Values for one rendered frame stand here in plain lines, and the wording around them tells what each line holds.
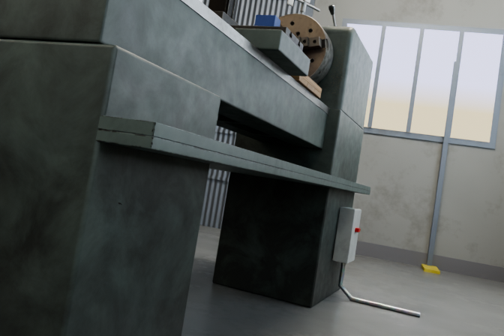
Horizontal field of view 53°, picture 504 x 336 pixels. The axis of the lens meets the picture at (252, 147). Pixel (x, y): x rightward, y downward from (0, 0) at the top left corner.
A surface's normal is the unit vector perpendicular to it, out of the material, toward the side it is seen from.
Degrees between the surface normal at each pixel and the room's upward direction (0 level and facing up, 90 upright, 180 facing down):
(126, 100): 90
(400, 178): 90
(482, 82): 90
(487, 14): 90
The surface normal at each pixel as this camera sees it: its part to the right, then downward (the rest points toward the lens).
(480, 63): -0.25, -0.11
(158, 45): 0.91, 0.12
